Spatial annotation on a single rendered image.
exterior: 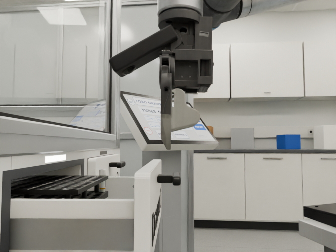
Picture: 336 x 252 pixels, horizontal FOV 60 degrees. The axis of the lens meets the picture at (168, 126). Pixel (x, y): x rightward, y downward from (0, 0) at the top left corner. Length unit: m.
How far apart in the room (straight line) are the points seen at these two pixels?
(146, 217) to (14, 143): 0.18
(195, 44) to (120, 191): 0.31
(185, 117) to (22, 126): 0.22
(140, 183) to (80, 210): 0.08
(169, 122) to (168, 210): 1.02
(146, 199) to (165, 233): 1.10
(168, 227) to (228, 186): 2.06
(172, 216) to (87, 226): 1.10
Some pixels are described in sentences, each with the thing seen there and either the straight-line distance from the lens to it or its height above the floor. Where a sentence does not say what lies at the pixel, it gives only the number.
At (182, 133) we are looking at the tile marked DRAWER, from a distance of 1.36.
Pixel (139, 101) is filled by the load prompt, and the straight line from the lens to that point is 1.35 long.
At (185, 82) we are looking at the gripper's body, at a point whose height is 1.05.
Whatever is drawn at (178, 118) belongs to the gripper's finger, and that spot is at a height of 1.00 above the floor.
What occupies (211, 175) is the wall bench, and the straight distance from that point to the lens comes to 3.40.
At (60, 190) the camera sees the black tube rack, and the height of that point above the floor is 0.90.
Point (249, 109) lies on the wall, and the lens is 4.17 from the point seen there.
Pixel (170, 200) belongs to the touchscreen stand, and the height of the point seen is 0.69.
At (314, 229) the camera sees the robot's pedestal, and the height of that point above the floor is 0.75.
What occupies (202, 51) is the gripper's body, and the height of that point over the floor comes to 1.10.
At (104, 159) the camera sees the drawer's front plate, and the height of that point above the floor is 0.92.
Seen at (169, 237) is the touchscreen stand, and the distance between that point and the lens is 1.46.
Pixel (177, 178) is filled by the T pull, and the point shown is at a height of 0.91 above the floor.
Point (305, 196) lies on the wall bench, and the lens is 3.62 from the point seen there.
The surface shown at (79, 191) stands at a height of 0.90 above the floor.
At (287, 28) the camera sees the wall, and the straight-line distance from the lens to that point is 4.56.
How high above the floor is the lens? 0.96
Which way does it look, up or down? 4 degrees up
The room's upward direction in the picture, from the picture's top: straight up
